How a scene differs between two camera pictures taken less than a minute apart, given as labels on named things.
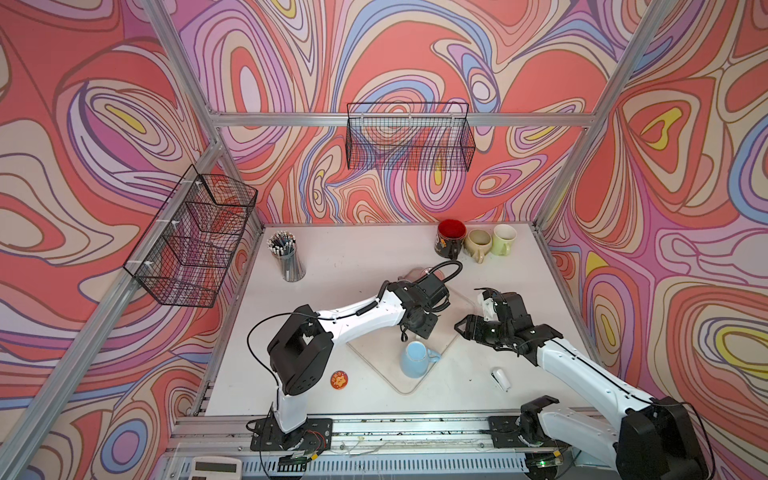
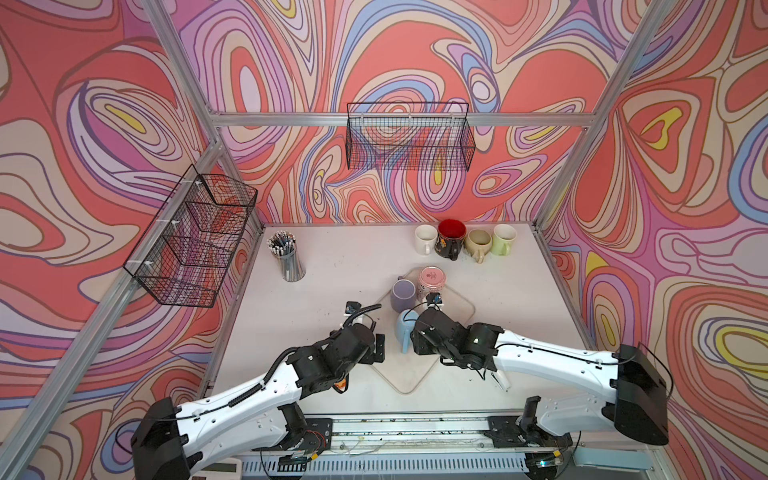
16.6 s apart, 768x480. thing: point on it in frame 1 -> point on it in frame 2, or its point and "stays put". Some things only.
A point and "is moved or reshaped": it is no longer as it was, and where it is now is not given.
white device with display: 216,468 stays put
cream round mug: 478,244 stays put
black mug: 450,238 stays put
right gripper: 473,330 -> 419,343
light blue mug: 415,358 is moved or reshaped
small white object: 501,378 stays put
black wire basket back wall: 409,137 stays put
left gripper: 429,330 -> 370,357
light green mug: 501,242 stays put
